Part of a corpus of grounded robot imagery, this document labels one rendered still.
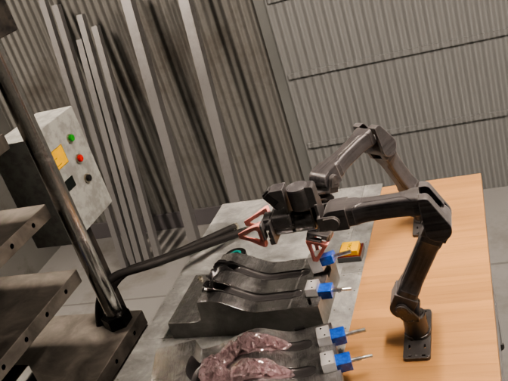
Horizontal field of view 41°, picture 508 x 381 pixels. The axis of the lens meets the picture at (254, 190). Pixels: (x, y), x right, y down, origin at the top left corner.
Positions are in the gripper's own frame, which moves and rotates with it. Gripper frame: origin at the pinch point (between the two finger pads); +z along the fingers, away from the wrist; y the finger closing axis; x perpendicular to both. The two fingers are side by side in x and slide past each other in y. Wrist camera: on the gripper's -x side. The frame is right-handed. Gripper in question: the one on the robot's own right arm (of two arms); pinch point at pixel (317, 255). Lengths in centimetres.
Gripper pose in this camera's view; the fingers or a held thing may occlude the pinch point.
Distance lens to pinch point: 207.8
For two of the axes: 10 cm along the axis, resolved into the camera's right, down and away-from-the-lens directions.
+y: -3.0, 3.1, -9.0
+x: 9.5, 1.8, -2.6
